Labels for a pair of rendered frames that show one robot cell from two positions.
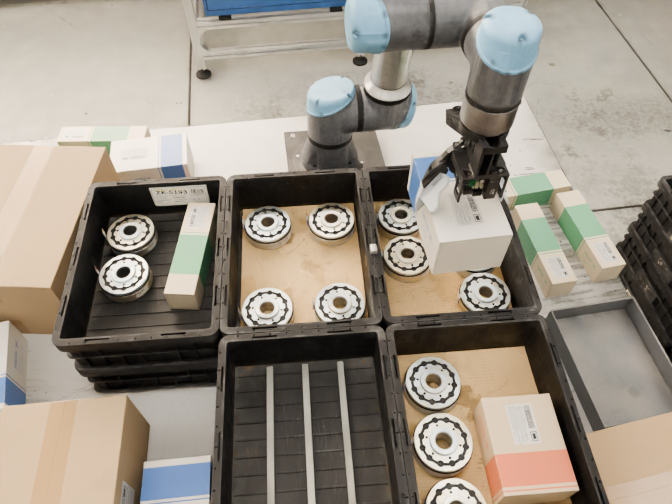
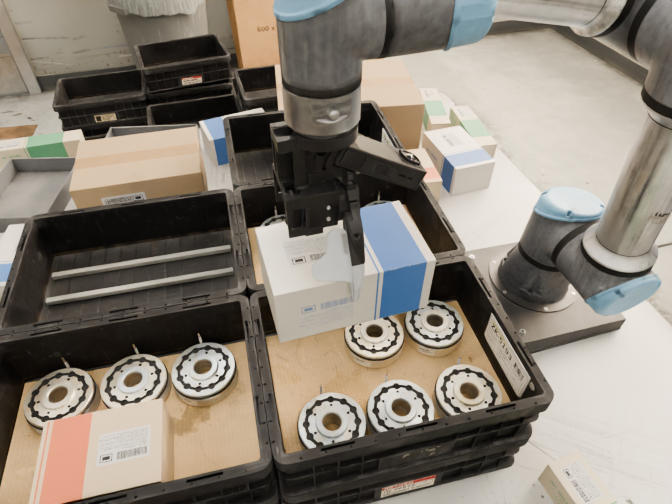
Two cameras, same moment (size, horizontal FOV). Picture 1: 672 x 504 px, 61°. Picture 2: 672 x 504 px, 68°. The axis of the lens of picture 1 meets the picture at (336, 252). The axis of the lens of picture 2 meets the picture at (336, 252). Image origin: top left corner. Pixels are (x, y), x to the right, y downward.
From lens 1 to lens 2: 0.91 m
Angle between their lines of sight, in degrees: 51
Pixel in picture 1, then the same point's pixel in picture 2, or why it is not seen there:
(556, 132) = not seen: outside the picture
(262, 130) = not seen: hidden behind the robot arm
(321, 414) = (184, 290)
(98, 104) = (604, 186)
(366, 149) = (573, 313)
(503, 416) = (136, 422)
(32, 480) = (143, 149)
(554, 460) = (70, 481)
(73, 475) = (143, 163)
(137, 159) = (446, 142)
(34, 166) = (389, 81)
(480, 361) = (241, 431)
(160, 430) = not seen: hidden behind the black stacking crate
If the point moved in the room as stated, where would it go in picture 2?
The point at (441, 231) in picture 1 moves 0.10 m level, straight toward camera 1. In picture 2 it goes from (272, 229) to (197, 222)
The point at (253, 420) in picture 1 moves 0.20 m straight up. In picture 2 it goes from (182, 248) to (159, 169)
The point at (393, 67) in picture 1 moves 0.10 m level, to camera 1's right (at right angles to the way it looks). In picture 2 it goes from (611, 212) to (650, 256)
